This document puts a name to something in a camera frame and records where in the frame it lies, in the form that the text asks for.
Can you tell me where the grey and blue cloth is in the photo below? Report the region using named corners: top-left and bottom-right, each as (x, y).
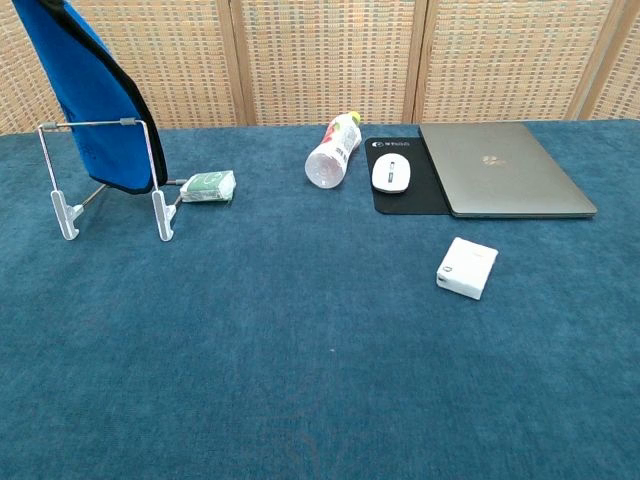
top-left (10, 0), bottom-right (169, 196)

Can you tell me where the plastic bottle green cap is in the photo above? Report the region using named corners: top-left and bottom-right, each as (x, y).
top-left (304, 110), bottom-right (363, 190)

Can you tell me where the white computer mouse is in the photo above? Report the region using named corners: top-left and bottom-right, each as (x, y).
top-left (371, 152), bottom-right (412, 195)

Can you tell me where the black mouse pad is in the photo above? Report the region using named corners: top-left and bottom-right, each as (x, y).
top-left (363, 136), bottom-right (454, 216)

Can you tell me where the blue carpet table cover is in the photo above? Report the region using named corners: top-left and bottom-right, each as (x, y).
top-left (0, 118), bottom-right (640, 480)

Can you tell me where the green white tissue pack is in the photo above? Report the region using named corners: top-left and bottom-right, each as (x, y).
top-left (179, 169), bottom-right (237, 204)

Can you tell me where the white power adapter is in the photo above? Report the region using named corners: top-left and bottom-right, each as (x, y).
top-left (435, 236), bottom-right (500, 301)

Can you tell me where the woven bamboo folding screen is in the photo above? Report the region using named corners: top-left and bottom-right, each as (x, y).
top-left (0, 0), bottom-right (640, 136)

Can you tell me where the silver closed laptop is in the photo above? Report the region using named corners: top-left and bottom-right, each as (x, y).
top-left (417, 121), bottom-right (599, 220)

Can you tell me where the folding metal stand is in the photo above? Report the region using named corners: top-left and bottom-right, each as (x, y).
top-left (37, 117), bottom-right (187, 243)

